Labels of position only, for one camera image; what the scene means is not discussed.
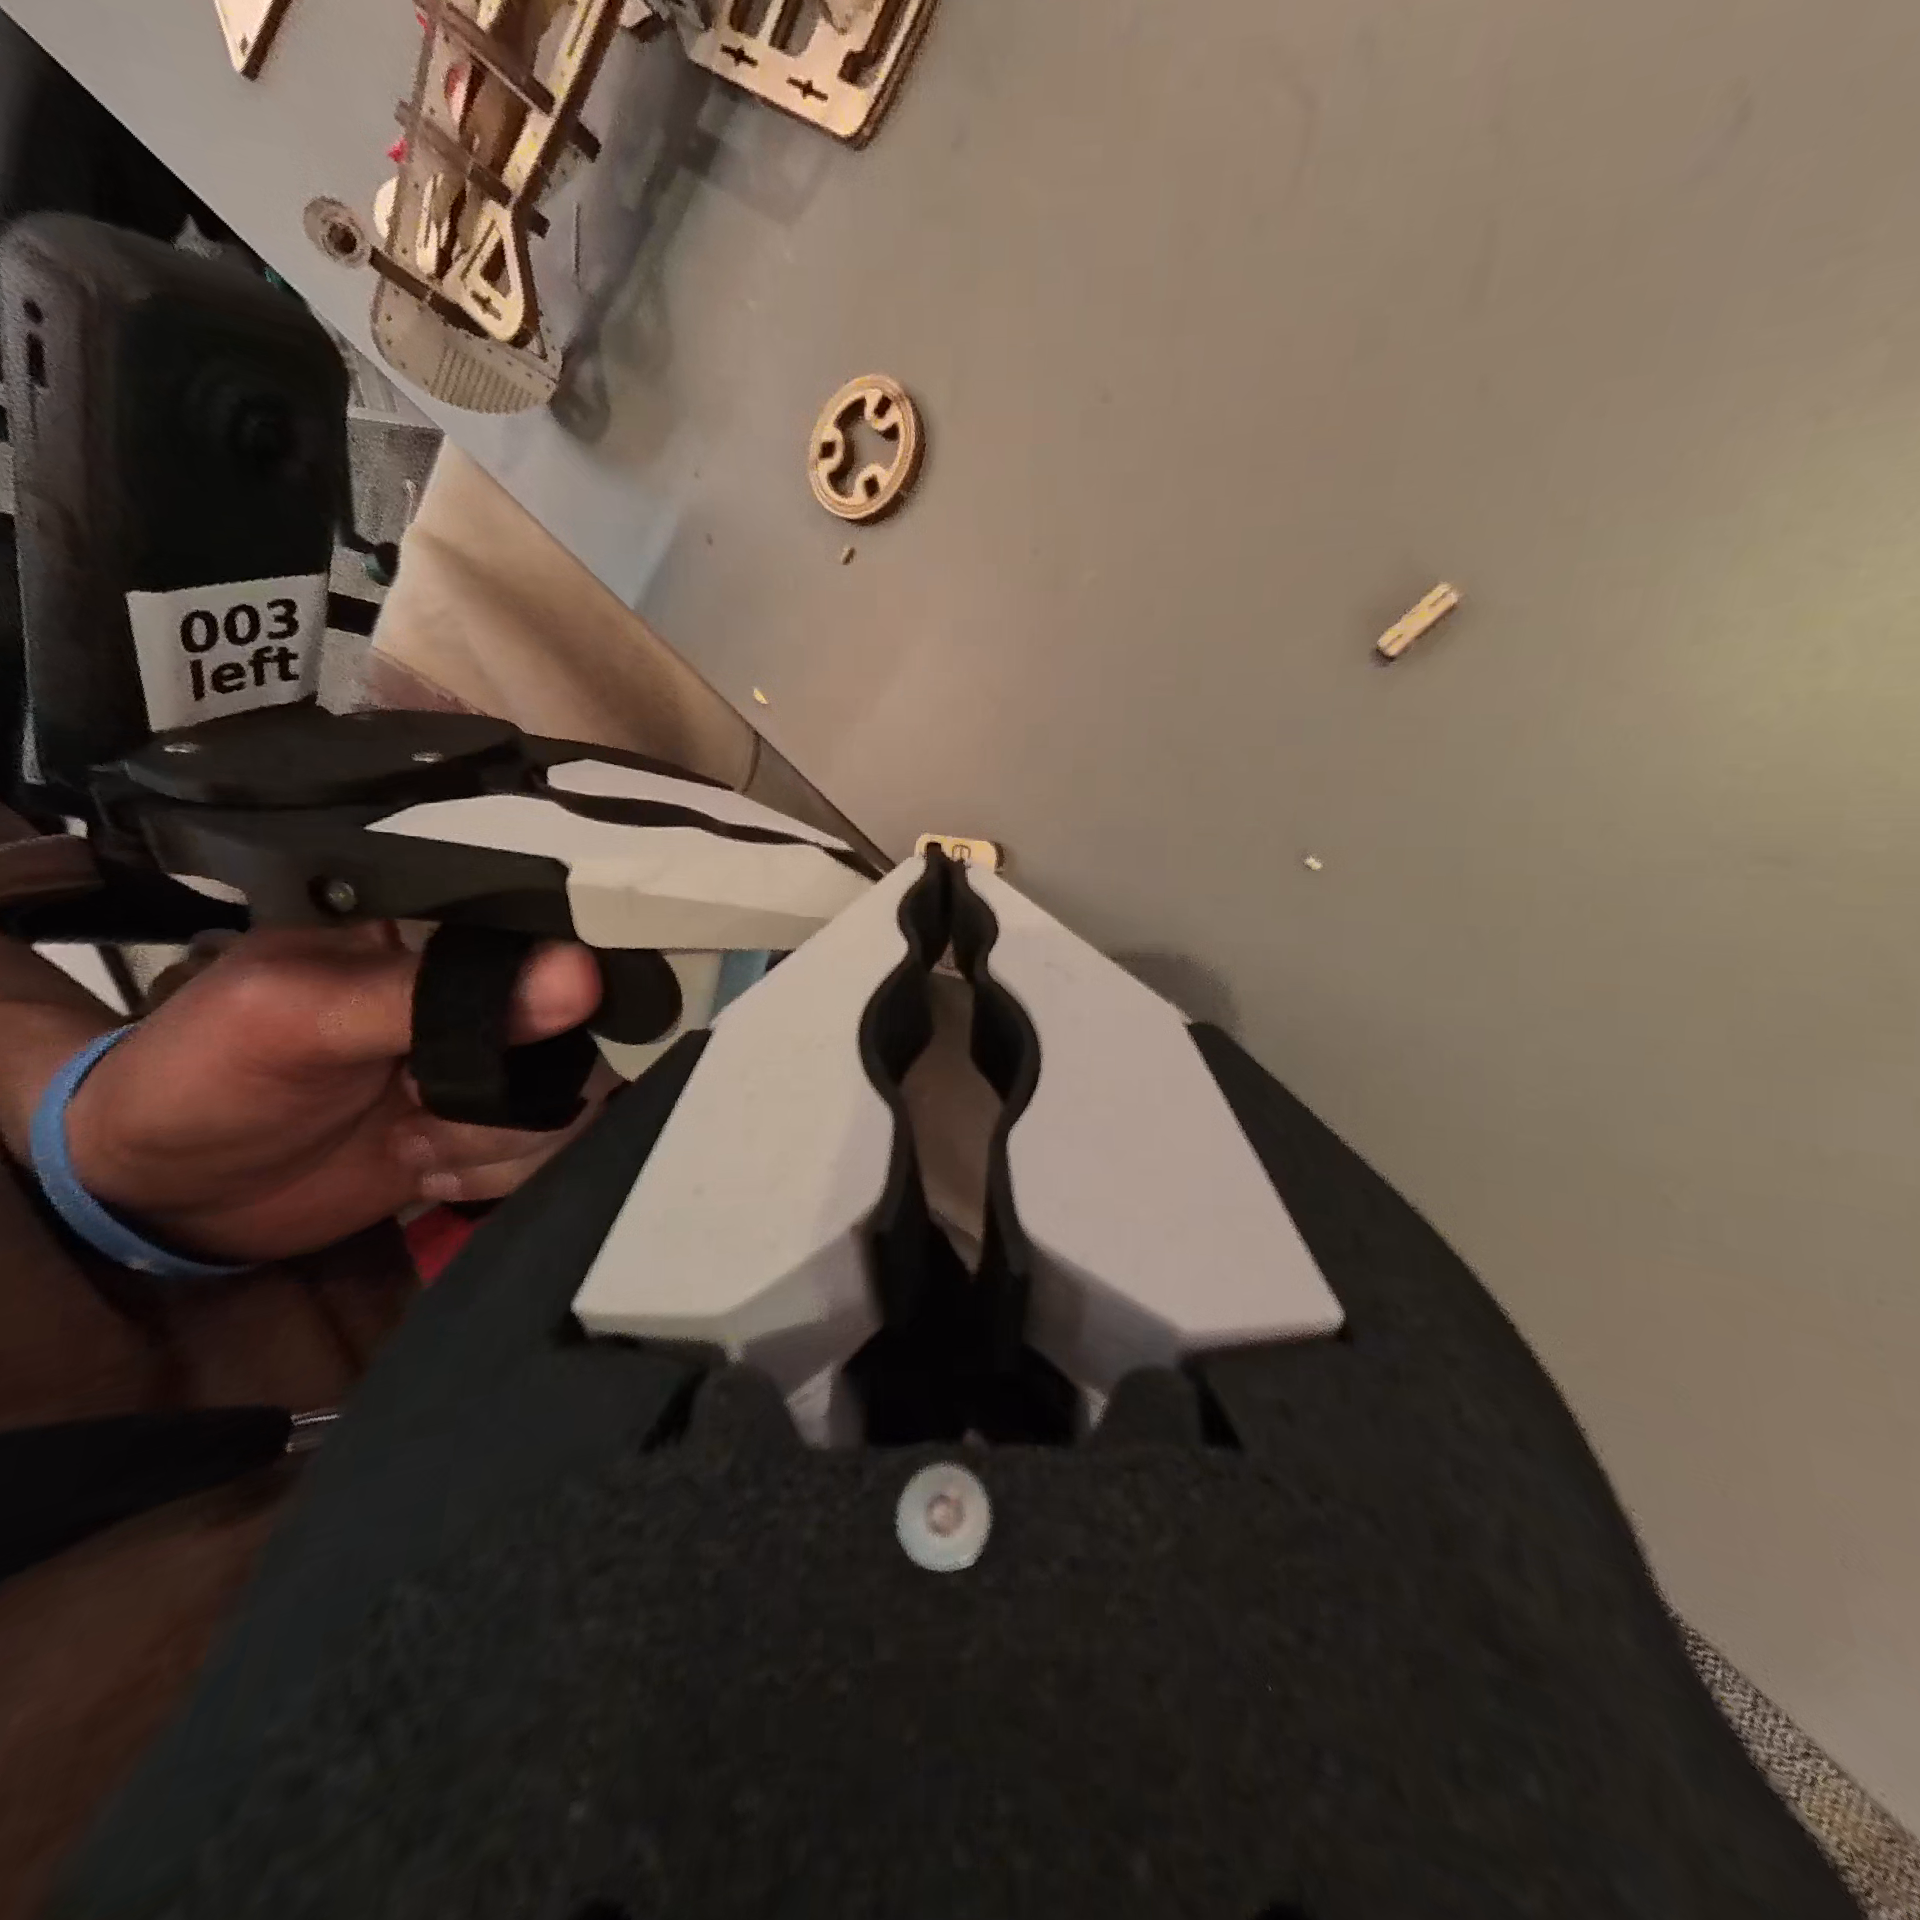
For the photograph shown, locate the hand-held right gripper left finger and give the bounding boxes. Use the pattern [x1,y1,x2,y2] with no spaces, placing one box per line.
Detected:
[570,846,946,1433]

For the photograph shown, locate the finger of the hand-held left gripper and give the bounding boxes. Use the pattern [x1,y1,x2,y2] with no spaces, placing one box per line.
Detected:
[363,793,896,955]
[515,752,892,883]

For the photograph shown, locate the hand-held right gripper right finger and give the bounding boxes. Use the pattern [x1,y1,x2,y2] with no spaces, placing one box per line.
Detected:
[954,856,1349,1426]

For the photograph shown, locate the person's left hand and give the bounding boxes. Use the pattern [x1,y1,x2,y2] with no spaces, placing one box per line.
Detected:
[69,927,603,1265]

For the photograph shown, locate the wooden model plane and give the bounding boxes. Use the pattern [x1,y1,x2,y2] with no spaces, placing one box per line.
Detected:
[363,0,943,419]

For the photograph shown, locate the round wooden wheel part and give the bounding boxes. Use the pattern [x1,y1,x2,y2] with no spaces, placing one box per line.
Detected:
[806,369,929,529]

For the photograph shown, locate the short wooden stick piece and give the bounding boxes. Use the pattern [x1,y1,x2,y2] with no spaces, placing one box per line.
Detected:
[1374,582,1462,667]

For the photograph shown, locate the blue wristband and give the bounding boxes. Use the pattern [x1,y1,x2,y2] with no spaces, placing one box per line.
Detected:
[26,1024,243,1280]

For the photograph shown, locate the person's brown sweater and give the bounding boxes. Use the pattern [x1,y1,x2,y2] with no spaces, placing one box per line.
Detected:
[0,1185,450,1920]

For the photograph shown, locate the black shoulder strap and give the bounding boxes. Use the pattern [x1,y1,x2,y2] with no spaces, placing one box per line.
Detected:
[0,1398,331,1581]

